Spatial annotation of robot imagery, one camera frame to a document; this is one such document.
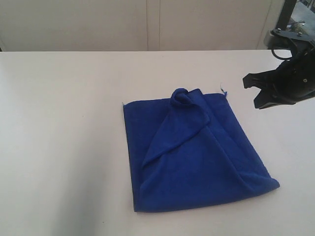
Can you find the blue towel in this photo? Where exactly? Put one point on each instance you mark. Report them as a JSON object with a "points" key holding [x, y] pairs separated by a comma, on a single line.
{"points": [[189, 151]]}

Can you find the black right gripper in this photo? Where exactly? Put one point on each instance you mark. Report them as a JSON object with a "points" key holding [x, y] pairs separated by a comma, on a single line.
{"points": [[291, 82]]}

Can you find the dark window frame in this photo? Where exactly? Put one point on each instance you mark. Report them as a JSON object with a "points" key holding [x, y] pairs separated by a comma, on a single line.
{"points": [[285, 14]]}

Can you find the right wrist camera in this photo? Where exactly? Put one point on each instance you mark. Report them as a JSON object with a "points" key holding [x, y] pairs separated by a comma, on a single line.
{"points": [[295, 42]]}

